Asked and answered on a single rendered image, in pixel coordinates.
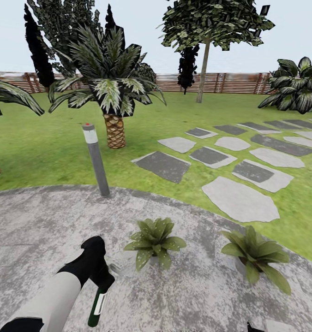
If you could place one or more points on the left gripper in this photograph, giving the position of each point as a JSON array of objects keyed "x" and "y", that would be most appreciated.
[{"x": 103, "y": 279}]

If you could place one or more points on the pot plant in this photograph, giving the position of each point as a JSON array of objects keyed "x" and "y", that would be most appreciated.
[
  {"x": 252, "y": 255},
  {"x": 153, "y": 244}
]

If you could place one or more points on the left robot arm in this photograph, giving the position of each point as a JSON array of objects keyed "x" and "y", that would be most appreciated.
[{"x": 49, "y": 309}]

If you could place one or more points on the insectifuge atomizer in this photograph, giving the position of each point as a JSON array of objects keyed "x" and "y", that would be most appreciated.
[{"x": 97, "y": 308}]

